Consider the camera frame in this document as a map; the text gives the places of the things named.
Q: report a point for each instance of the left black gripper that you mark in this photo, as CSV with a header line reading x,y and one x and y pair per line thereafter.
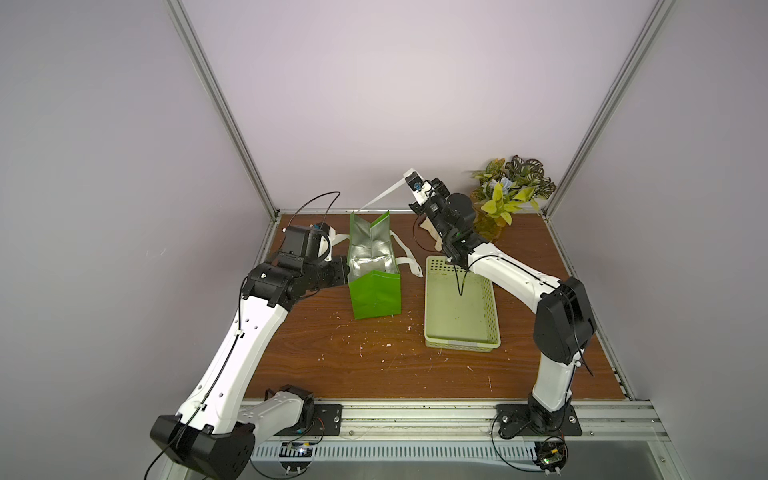
x,y
338,274

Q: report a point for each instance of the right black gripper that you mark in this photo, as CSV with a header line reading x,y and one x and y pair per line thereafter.
x,y
437,189

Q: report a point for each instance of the green insulated delivery bag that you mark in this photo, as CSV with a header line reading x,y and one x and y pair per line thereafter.
x,y
374,257

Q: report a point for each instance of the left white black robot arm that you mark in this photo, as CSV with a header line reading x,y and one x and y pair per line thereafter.
x,y
206,436

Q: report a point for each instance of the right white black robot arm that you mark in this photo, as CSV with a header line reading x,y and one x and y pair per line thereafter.
x,y
564,322

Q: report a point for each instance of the beige rubber glove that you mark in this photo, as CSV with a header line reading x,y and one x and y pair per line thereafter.
x,y
428,227

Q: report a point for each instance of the potted artificial plant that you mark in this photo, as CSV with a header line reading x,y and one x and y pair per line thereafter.
x,y
506,187

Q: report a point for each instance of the light green plastic basket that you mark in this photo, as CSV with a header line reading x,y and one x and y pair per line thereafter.
x,y
460,309

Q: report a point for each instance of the left controller board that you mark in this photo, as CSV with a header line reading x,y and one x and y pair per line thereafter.
x,y
295,457

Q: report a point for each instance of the controller board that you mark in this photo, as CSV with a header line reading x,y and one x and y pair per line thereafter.
x,y
551,454
295,457

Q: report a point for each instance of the right controller board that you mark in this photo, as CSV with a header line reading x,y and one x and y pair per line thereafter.
x,y
551,454

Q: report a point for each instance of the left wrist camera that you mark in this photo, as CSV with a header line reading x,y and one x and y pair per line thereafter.
x,y
312,243

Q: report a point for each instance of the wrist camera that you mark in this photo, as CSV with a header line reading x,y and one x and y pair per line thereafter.
x,y
312,243
422,189

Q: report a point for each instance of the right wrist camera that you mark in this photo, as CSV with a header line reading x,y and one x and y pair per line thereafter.
x,y
422,189

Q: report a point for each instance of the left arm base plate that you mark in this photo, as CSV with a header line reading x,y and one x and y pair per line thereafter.
x,y
324,419

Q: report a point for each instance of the aluminium front rail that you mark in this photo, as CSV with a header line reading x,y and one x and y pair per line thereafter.
x,y
478,420

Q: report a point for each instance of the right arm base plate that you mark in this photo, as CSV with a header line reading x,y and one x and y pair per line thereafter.
x,y
515,420

